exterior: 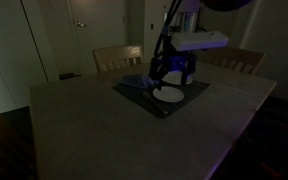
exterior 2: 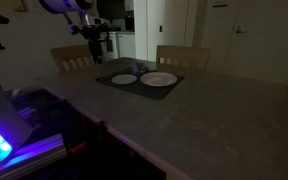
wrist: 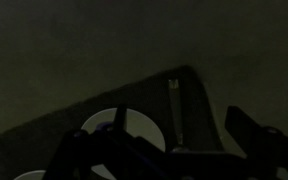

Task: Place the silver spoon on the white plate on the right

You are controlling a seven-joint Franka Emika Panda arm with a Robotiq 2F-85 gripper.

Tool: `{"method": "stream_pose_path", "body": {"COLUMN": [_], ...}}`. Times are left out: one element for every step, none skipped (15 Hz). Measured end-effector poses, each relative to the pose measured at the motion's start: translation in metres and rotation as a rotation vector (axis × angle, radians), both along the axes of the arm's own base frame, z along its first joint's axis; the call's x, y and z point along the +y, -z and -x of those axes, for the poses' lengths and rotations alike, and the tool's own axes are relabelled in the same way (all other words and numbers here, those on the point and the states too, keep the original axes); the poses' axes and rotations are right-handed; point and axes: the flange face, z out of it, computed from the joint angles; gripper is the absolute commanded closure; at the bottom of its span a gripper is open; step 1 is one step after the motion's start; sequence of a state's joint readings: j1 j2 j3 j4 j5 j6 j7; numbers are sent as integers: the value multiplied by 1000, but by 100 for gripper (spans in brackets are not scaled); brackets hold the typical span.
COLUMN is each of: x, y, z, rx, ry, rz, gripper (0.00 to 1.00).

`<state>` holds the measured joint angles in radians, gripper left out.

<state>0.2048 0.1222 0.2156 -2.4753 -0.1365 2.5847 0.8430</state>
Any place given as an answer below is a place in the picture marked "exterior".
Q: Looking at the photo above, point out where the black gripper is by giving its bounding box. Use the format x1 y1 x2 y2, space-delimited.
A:
149 53 198 92

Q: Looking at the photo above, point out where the silver spoon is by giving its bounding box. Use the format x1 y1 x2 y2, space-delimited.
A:
141 90 169 116

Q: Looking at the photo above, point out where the small white plate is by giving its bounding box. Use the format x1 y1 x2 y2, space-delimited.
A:
151 85 186 104

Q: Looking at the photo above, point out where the blue crumpled cloth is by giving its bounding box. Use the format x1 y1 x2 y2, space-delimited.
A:
118 73 156 90

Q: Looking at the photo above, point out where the black placemat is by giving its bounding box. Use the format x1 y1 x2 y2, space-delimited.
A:
111 69 211 120

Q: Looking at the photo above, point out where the light wooden slat chair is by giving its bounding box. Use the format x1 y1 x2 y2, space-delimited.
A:
93 44 145 73

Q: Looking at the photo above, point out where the brown wooden slat chair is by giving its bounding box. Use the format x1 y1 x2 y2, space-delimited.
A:
195 46 266 75

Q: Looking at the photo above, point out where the white closet door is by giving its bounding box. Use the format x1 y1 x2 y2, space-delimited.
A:
0 0 49 114

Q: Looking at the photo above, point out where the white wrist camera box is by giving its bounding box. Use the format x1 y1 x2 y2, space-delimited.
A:
171 31 230 52

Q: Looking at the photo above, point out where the white door with handle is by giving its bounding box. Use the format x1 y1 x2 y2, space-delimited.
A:
66 0 129 77

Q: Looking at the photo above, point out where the metal lever door handle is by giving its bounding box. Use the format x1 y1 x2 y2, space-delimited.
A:
76 20 88 29

